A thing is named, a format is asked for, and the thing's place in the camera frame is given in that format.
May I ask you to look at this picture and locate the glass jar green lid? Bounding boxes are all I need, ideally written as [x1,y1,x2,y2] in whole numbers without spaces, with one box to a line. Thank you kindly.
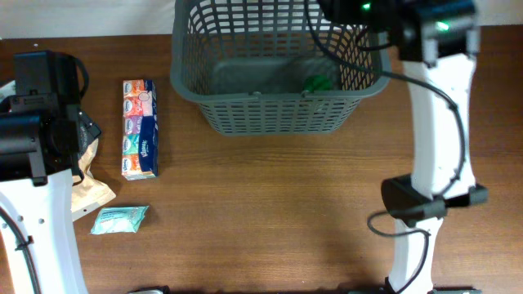
[303,75,333,92]

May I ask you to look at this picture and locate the Kleenex tissue multipack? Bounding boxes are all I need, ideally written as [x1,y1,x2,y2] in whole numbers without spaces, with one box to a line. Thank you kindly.
[121,79,159,180]

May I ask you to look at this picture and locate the brown paper pouch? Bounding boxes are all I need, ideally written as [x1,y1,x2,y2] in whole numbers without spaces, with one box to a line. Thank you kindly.
[71,139,116,221]

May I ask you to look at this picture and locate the grey plastic shopping basket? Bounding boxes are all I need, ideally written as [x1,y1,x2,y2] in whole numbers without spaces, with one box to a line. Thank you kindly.
[171,0,391,136]

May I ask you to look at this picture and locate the teal wet wipes pack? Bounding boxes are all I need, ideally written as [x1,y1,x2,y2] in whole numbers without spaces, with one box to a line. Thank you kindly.
[91,206,149,235]

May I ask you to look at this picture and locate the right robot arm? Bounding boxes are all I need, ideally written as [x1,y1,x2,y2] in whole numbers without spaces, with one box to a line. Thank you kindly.
[320,0,488,293]

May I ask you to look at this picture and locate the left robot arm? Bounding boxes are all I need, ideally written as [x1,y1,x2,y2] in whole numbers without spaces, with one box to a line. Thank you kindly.
[1,51,89,293]

